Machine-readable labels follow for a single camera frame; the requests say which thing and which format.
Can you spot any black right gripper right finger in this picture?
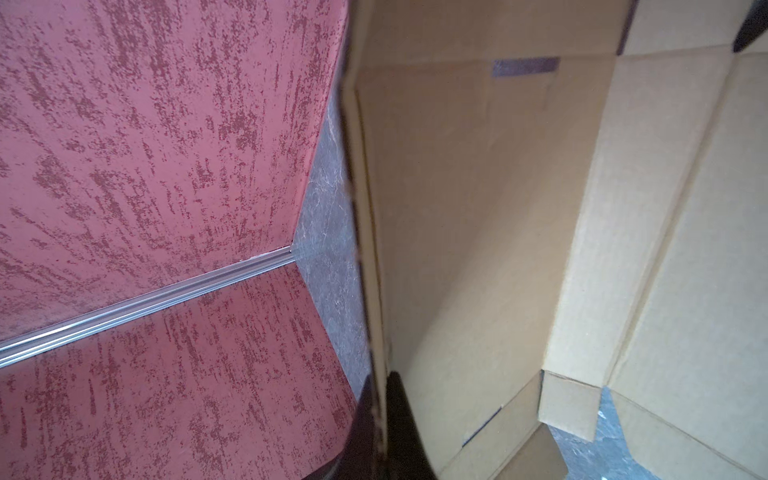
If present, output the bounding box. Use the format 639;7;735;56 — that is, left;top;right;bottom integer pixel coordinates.
386;371;437;480

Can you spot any brown cardboard box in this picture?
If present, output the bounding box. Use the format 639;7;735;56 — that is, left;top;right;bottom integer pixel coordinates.
341;1;767;479

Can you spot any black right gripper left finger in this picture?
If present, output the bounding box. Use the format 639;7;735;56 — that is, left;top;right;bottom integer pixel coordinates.
311;375;378;480

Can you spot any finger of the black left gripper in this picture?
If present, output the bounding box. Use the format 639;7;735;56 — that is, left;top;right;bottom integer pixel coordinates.
732;0;768;53

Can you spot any right rear aluminium corner post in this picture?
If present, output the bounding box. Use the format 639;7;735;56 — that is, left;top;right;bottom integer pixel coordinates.
1;246;295;368

